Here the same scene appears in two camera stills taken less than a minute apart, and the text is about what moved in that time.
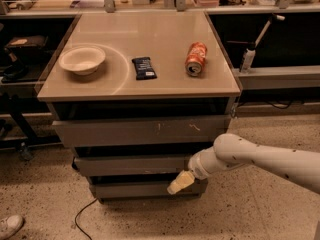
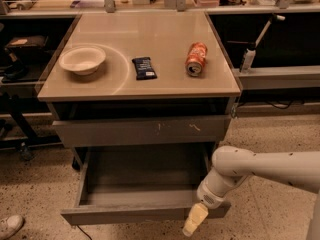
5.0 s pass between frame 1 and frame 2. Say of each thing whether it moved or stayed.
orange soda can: stayed
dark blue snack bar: stayed
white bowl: stayed
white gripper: moved
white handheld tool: stayed
